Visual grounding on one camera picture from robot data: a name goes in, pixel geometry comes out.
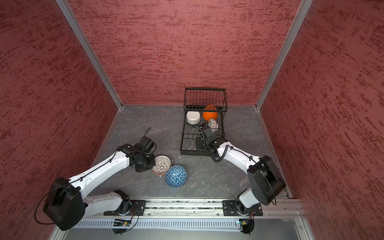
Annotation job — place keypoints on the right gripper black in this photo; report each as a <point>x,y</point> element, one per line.
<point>198,146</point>

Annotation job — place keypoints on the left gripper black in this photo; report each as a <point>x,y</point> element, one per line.
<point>152,164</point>

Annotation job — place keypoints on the red patterned bowl underneath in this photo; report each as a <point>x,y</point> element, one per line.
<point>162,165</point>

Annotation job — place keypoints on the orange plastic bowl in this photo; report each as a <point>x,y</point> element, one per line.
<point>210,112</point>

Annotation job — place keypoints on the white pink bowl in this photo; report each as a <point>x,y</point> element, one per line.
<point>193,117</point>

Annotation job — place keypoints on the green patterned ceramic bowl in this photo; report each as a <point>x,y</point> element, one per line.
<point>213,125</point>

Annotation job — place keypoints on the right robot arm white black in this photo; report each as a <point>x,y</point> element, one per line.
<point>266,181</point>

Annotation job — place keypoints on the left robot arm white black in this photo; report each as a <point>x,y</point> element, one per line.
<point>68,200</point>

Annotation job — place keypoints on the blue patterned ceramic bowl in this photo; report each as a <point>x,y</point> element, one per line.
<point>176,176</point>

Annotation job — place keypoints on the left corner aluminium profile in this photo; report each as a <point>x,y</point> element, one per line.
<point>79,33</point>

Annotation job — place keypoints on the corner aluminium profile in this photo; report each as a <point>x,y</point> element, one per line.
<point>291,35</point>
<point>79,33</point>

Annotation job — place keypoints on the right corner aluminium profile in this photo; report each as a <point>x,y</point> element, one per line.
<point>291,35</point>

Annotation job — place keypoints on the black wire dish rack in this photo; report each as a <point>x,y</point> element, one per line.
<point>196,99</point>

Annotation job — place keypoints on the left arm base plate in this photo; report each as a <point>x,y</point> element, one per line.
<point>128,208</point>

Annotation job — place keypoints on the white perforated cable duct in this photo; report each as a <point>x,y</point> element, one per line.
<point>229,225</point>

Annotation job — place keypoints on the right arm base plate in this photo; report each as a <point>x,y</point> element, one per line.
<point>231,208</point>

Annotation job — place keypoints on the aluminium mounting rail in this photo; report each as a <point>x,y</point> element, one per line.
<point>205,208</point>

